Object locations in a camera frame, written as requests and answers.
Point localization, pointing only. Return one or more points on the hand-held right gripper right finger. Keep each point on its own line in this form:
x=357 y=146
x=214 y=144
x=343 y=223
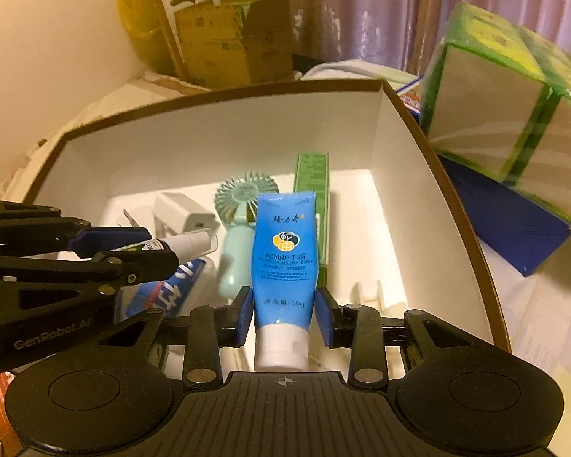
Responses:
x=324 y=316

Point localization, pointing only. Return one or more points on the tan cardboard box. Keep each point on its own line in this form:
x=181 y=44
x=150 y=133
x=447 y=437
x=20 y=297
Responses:
x=238 y=38

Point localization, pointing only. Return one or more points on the yellow plastic bag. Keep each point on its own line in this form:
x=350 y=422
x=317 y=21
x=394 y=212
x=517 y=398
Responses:
x=138 y=14

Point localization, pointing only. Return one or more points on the purple patterned curtain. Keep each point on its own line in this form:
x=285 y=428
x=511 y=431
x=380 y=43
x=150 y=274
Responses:
x=385 y=9

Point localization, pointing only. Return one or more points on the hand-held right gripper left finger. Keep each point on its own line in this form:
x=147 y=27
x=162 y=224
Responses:
x=242 y=316

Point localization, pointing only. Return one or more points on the blue plastic case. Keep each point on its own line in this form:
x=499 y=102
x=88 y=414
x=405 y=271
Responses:
x=171 y=290

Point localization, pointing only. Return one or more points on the brown cardboard storage box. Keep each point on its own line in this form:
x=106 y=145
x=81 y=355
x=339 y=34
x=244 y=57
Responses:
x=409 y=176

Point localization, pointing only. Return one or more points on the blue hand cream tube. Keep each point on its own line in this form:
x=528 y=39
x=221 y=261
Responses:
x=285 y=257

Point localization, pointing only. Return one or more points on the white charger block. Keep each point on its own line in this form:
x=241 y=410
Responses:
x=185 y=214

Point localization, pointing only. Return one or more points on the green wrapped tissue pack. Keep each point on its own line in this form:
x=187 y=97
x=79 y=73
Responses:
x=504 y=119

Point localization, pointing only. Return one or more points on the slim green box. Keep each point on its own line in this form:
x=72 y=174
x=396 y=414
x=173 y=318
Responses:
x=314 y=171

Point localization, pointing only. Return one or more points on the small green white box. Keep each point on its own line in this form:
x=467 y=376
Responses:
x=190 y=242

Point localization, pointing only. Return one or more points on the white charger with prongs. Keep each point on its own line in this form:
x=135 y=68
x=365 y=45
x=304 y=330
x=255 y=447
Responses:
x=131 y=219

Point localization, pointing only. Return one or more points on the mint handheld fan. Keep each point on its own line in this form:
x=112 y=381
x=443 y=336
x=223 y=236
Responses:
x=240 y=228

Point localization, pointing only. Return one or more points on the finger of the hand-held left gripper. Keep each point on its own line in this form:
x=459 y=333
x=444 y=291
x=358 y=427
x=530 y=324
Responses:
x=138 y=269
x=109 y=240

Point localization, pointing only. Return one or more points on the large blue box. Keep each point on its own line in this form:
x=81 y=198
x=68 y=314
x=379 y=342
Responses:
x=499 y=219

